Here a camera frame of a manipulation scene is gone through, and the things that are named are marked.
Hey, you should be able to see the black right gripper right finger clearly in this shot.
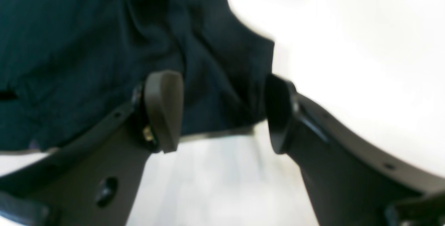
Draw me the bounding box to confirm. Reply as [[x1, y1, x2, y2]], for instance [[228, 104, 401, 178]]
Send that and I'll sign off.
[[265, 74, 445, 226]]

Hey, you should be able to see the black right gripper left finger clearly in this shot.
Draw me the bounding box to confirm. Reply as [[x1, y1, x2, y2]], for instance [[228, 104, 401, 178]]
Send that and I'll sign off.
[[0, 70, 184, 226]]

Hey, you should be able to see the black t-shirt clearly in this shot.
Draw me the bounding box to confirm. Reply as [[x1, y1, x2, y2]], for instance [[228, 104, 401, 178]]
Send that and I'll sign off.
[[0, 0, 274, 151]]

